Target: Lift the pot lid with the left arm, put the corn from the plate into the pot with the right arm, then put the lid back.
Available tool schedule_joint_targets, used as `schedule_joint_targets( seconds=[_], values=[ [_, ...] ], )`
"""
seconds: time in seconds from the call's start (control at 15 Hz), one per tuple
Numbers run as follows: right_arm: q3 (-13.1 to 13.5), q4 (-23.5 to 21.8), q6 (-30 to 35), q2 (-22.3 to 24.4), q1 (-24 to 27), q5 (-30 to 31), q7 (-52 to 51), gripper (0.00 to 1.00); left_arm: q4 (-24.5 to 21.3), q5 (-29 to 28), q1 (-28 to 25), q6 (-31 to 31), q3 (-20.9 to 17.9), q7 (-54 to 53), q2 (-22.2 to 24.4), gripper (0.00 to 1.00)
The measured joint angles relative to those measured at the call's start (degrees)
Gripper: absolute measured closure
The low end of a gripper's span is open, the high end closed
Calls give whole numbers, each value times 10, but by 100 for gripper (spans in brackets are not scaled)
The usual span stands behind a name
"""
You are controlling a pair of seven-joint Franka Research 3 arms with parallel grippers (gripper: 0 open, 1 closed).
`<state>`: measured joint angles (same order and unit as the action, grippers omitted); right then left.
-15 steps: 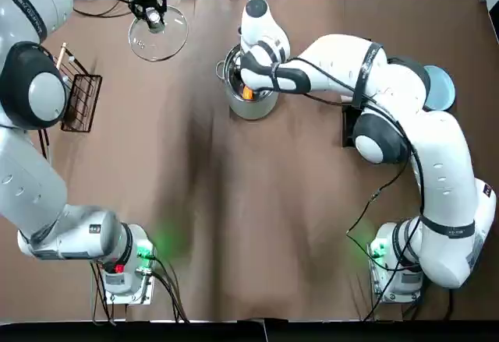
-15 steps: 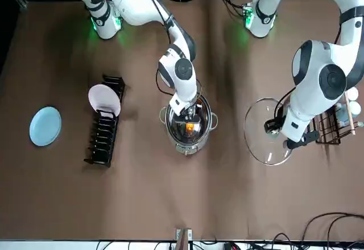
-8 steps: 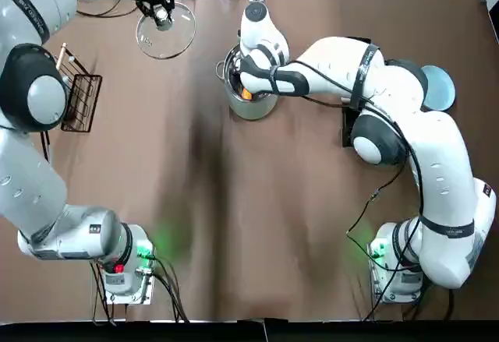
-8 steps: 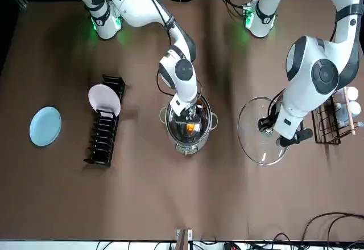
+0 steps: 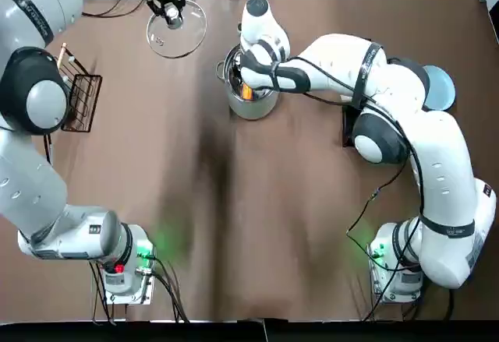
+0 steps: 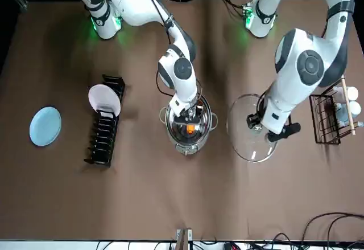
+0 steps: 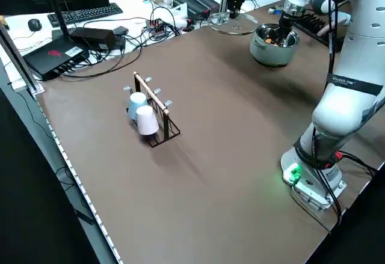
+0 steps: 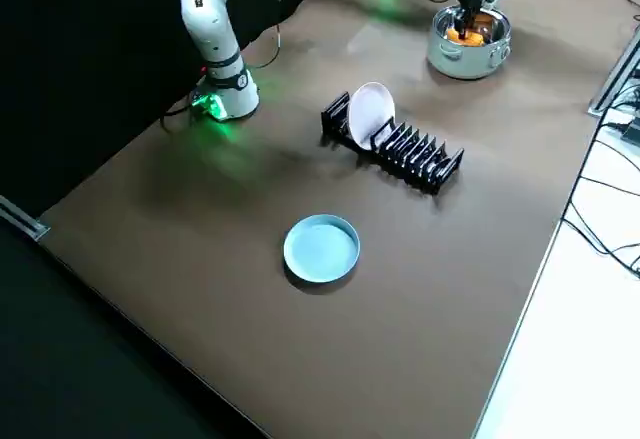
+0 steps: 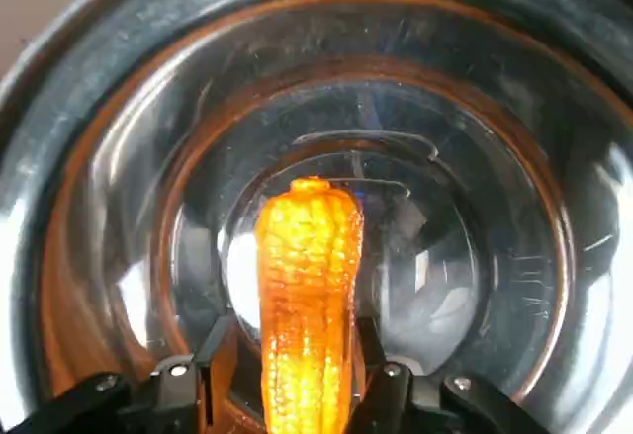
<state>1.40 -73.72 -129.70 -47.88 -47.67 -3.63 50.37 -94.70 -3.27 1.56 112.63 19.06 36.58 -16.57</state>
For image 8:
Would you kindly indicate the black dish rack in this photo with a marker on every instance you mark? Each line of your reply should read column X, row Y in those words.
column 425, row 169

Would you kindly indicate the white plate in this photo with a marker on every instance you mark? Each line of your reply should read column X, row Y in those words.
column 370, row 114

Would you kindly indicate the light blue plate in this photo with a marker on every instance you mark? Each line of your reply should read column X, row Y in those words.
column 320, row 249

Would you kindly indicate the aluminium frame post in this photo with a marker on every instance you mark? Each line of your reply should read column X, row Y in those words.
column 27, row 221
column 612, row 84

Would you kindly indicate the orange corn cob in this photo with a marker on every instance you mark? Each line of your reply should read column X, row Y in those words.
column 455, row 36

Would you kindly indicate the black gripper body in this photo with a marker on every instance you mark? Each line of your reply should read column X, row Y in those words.
column 475, row 1

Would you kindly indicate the white desk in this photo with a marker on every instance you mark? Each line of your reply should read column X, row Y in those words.
column 590, row 334

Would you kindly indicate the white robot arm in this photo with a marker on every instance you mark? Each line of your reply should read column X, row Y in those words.
column 210, row 34

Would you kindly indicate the stainless steel pot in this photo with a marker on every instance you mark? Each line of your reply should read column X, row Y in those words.
column 460, row 66

